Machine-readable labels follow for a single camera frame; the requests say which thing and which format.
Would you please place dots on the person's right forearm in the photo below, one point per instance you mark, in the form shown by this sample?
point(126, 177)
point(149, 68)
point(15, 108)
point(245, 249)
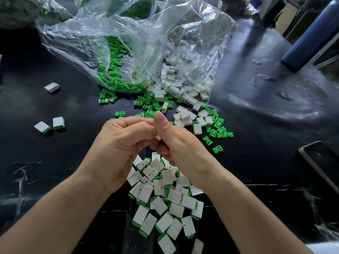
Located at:
point(254, 219)

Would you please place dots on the person's left forearm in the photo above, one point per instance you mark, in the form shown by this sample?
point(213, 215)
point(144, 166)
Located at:
point(47, 219)

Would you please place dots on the plastic bag full of green pieces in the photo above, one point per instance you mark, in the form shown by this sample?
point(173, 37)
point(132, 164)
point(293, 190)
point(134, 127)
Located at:
point(137, 8)

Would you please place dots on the blue cylinder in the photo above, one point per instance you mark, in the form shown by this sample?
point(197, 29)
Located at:
point(312, 37)

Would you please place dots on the clear plastic bag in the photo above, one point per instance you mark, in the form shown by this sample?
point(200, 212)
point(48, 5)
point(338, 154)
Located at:
point(196, 34)

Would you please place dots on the pile of assembled white-green pieces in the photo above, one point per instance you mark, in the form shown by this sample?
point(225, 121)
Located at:
point(161, 209)

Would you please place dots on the black smartphone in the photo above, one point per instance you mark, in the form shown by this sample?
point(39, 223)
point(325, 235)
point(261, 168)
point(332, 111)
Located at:
point(320, 166)

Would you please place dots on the assembled white-green part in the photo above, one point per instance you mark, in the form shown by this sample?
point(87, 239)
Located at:
point(42, 127)
point(58, 122)
point(51, 87)

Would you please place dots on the large bag of assembled pieces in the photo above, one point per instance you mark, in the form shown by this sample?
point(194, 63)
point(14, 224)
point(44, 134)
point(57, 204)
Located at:
point(26, 10)

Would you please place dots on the brown cardboard box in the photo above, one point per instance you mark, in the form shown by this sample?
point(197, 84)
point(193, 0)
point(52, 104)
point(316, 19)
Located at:
point(286, 18)

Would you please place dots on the person's left hand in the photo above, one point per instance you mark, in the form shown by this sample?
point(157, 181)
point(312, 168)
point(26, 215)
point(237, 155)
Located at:
point(116, 148)

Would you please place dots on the heap of white caps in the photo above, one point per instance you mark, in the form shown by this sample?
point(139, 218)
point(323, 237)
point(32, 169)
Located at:
point(185, 116)

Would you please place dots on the person's right hand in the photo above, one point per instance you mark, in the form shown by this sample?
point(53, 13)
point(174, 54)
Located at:
point(185, 153)

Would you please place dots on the pile of green clips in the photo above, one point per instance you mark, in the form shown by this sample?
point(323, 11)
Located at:
point(114, 74)

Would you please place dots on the white metal frame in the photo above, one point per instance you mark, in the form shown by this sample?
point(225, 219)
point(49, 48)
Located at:
point(267, 5)

